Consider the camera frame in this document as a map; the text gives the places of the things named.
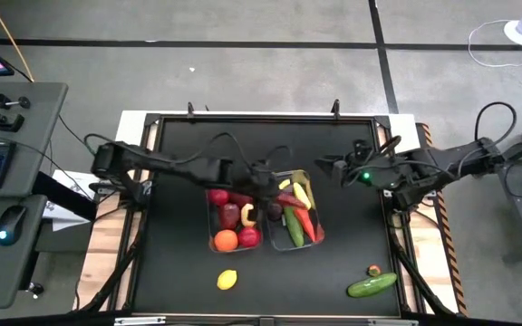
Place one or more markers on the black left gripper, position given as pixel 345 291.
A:
pixel 254 179

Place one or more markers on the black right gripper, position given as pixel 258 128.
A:
pixel 370 174

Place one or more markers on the dark red fruit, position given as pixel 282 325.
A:
pixel 240 200

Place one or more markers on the small yellow vegetable piece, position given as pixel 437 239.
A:
pixel 284 184

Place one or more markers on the pale orange peach slice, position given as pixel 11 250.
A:
pixel 245 215

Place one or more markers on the dark purple eggplant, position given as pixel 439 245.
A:
pixel 274 211

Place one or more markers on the red chili pepper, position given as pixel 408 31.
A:
pixel 290 200

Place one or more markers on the dark red tall apple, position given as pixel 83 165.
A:
pixel 229 216

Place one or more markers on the round red apple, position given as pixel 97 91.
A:
pixel 248 237

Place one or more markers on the small green cucumber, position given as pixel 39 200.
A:
pixel 294 226

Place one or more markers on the orange carrot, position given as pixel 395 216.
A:
pixel 305 224

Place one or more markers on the orange fruit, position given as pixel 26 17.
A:
pixel 226 240

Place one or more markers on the yellow lemon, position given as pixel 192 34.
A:
pixel 227 280

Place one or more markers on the large green cucumber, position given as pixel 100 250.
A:
pixel 372 285

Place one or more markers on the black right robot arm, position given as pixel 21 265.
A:
pixel 447 163

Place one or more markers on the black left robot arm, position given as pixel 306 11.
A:
pixel 166 165

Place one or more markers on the black table edge clamp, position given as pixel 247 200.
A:
pixel 335 109
pixel 191 111

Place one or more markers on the clear plastic basket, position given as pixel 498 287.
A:
pixel 234 248
pixel 288 246

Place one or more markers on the small red green fruit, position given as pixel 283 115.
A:
pixel 374 271

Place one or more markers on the white base board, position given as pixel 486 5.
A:
pixel 129 127

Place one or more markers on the wooden bench top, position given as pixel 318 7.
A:
pixel 102 253

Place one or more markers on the white paper sheets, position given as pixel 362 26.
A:
pixel 64 215

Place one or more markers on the black computer mouse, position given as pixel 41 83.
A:
pixel 11 225

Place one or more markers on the black corner bracket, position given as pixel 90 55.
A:
pixel 382 121
pixel 151 120

